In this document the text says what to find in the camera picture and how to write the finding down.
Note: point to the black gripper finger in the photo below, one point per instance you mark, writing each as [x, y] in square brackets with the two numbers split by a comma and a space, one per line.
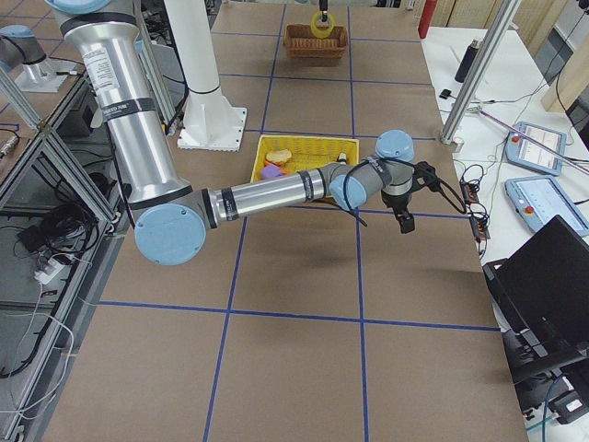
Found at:
[323, 7]

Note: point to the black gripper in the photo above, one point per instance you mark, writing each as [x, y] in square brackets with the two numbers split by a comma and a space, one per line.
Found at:
[398, 203]

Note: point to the yellow clear tape roll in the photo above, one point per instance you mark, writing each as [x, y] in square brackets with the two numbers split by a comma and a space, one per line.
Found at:
[322, 30]

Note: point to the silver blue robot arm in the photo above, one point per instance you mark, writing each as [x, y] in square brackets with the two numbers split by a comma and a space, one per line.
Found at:
[172, 219]

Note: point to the brown wicker basket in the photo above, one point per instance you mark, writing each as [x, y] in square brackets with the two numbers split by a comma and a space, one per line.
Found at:
[300, 42]

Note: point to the yellow wicker basket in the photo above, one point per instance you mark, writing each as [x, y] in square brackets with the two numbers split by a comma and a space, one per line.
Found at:
[313, 152]

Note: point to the red cylinder object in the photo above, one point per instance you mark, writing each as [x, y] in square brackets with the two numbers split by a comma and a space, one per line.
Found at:
[426, 18]

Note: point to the small black phone device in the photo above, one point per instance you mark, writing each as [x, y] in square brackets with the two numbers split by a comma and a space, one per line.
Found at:
[445, 94]

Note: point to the reacher grabber tool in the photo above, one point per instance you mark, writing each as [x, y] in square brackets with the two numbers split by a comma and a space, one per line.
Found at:
[510, 128]

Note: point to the toy croissant bread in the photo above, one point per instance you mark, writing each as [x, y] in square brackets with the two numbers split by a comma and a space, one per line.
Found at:
[279, 157]

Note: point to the teach pendant tablet upper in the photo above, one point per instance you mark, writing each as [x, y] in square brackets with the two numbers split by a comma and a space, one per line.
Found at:
[523, 153]

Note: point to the teach pendant tablet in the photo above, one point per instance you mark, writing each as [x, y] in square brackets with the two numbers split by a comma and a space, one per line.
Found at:
[523, 153]
[538, 199]

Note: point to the purple foam cube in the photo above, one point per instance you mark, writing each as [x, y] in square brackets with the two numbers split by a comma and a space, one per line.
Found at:
[270, 171]

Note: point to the teach pendant tablet lower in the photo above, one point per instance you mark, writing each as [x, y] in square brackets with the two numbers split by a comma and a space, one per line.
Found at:
[538, 199]

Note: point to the black water bottle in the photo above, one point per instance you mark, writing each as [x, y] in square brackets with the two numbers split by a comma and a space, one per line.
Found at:
[467, 61]

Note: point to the black laptop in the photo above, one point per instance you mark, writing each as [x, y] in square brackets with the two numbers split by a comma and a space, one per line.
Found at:
[543, 286]

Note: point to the aluminium frame post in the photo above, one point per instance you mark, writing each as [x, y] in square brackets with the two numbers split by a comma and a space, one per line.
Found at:
[488, 48]

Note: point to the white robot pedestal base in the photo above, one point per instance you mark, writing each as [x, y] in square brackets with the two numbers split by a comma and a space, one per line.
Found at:
[210, 122]

